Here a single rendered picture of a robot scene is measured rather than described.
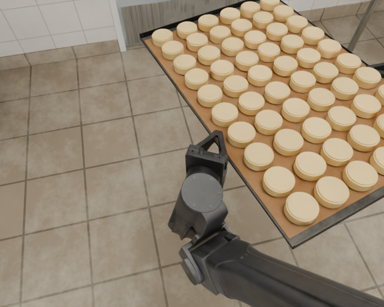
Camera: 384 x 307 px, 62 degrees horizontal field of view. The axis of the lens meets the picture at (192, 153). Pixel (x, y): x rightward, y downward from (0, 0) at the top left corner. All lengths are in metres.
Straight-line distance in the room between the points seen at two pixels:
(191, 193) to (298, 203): 0.18
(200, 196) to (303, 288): 0.17
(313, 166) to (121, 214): 1.20
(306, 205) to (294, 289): 0.20
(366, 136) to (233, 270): 0.35
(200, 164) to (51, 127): 1.58
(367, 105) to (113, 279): 1.23
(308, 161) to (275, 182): 0.07
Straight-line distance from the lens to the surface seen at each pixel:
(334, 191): 0.55
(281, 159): 0.58
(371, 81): 0.75
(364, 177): 0.58
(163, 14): 2.29
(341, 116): 0.65
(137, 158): 1.76
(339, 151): 0.60
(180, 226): 0.49
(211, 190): 0.43
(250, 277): 0.38
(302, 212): 0.51
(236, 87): 0.66
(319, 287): 0.33
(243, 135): 0.58
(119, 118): 1.95
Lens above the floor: 1.47
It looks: 57 degrees down
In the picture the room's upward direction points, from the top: straight up
